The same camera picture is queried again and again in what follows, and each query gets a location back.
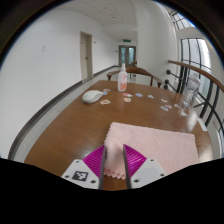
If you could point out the white computer mouse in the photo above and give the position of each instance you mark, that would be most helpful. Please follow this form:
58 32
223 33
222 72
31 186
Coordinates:
92 96

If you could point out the pink towel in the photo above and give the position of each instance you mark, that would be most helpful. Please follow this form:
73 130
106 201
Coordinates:
153 143

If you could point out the white spray bottle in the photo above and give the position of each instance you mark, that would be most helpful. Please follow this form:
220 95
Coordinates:
122 80

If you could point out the small colourful sticker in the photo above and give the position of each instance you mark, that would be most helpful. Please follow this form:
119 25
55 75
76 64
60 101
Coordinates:
169 106
164 100
105 102
139 95
150 96
127 99
177 105
106 90
164 108
127 95
182 114

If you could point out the black railing with wooden handrail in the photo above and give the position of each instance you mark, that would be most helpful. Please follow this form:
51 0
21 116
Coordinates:
196 70

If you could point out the white wall switch plate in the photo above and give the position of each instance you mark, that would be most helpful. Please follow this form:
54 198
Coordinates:
43 48

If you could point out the brown wooden chair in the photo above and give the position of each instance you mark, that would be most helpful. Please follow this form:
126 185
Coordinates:
136 70

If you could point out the tall black-framed window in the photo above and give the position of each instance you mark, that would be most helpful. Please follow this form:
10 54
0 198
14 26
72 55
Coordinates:
195 55

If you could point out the clear plastic water bottle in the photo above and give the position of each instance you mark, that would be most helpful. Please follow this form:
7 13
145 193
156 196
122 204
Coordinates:
192 88

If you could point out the small high black-framed window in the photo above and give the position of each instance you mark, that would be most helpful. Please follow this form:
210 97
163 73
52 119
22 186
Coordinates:
181 20

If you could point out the beige single door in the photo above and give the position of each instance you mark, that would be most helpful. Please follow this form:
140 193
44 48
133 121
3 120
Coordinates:
85 56

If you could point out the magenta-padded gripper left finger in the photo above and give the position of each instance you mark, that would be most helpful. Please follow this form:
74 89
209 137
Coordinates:
80 173

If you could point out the green exit sign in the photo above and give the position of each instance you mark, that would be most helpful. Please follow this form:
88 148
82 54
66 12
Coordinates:
126 40

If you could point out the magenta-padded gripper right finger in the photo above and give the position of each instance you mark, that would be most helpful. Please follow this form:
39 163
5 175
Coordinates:
146 171

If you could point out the grey glazed double door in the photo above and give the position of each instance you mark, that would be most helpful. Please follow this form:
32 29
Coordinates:
127 55

